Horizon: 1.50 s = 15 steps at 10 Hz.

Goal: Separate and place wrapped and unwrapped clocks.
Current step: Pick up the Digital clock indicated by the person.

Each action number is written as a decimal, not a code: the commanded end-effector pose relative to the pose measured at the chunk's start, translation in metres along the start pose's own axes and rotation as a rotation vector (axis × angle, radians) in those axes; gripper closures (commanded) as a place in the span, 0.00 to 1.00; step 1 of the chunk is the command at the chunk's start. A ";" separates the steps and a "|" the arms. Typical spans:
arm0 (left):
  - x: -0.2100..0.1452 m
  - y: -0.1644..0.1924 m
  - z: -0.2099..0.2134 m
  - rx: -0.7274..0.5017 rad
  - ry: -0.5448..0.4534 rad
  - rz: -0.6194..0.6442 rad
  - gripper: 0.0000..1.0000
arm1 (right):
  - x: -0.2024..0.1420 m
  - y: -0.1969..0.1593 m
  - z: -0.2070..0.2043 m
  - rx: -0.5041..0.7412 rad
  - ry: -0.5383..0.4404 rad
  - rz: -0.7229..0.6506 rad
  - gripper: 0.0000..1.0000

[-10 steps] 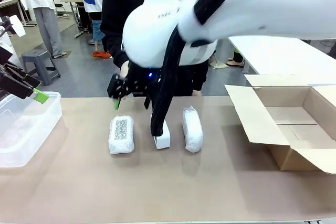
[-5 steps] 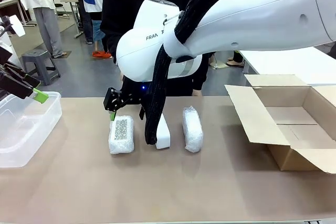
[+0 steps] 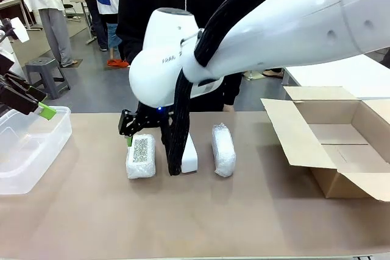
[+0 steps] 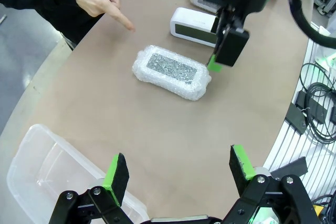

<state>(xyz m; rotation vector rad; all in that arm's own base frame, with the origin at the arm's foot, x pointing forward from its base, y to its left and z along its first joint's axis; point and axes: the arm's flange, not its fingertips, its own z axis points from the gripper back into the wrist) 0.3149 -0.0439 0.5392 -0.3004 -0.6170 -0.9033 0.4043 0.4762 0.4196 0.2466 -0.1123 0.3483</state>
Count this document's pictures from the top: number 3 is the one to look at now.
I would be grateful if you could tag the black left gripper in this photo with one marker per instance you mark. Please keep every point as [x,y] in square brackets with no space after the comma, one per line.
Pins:
[5,64]

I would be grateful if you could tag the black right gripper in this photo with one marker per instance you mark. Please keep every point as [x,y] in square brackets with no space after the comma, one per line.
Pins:
[152,117]

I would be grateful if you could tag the bubble-wrapped clock with QR label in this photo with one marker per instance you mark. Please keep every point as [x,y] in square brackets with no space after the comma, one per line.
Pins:
[140,162]

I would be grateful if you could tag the unwrapped white clock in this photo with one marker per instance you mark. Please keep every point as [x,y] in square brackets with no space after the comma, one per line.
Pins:
[190,158]

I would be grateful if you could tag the plain bubble-wrapped clock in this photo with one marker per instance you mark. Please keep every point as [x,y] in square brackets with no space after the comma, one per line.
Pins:
[224,153]

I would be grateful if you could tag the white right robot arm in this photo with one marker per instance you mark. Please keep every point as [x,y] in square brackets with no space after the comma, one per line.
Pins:
[274,28]

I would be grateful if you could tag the black sleeved left forearm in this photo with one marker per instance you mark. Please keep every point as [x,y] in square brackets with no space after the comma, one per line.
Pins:
[233,89]

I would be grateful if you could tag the black sleeved right forearm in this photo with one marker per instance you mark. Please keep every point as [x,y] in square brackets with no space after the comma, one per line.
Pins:
[129,40]

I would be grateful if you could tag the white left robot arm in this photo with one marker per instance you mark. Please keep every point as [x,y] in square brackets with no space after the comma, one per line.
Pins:
[19,59]

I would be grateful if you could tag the person's left hand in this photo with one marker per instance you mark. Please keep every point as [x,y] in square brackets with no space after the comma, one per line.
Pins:
[229,108]

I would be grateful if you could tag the grey plastic stool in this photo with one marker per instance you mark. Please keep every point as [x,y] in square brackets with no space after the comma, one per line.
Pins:
[45,71]

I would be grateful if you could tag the clear plastic container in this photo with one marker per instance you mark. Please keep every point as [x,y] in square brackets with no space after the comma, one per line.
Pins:
[36,156]

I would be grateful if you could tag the orange shoes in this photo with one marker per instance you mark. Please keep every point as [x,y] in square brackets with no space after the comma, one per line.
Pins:
[118,62]

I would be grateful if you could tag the person in blue jeans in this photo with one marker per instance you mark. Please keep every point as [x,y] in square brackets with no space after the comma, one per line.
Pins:
[114,36]

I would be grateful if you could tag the black chair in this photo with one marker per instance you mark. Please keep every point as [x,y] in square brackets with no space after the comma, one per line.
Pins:
[68,7]

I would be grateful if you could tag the wooden desk with metal legs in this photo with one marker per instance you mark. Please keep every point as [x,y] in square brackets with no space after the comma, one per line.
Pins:
[12,1]

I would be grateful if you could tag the small desk with metal leg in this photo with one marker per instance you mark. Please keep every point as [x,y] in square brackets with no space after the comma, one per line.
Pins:
[83,0]

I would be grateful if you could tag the beige slipper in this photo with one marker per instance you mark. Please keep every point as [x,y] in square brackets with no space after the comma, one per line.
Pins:
[254,75]

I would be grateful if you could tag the open cardboard box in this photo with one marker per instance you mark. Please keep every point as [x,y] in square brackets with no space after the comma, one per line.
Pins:
[307,138]

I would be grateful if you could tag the white table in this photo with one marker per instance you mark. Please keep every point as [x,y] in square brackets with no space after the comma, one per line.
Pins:
[329,74]

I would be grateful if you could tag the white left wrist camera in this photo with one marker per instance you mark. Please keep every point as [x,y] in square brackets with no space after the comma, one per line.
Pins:
[20,30]

